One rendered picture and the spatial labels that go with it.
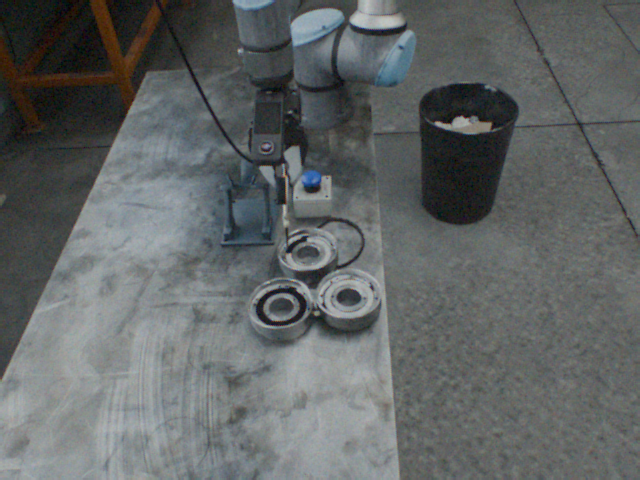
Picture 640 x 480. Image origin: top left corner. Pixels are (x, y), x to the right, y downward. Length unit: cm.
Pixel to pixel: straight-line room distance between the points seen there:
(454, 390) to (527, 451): 25
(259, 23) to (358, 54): 44
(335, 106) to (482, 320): 95
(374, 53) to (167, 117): 55
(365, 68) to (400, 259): 105
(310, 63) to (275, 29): 47
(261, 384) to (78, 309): 36
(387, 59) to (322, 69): 15
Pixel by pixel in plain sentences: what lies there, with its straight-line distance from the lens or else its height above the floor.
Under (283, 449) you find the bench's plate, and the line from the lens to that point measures 87.
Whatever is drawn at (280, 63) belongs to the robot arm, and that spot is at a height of 116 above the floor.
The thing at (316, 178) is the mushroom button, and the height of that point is 87.
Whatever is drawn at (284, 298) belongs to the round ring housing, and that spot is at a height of 83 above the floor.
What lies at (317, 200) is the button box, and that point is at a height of 84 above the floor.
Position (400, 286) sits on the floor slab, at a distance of 211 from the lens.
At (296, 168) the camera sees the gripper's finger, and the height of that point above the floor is 97.
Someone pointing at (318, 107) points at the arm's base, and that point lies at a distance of 138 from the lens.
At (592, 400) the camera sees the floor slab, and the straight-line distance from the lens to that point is 194.
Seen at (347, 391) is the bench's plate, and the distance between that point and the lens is 91.
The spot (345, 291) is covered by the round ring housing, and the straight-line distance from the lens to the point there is 99.
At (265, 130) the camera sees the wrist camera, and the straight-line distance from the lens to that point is 91.
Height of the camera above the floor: 156
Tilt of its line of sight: 43 degrees down
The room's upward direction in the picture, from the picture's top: 6 degrees counter-clockwise
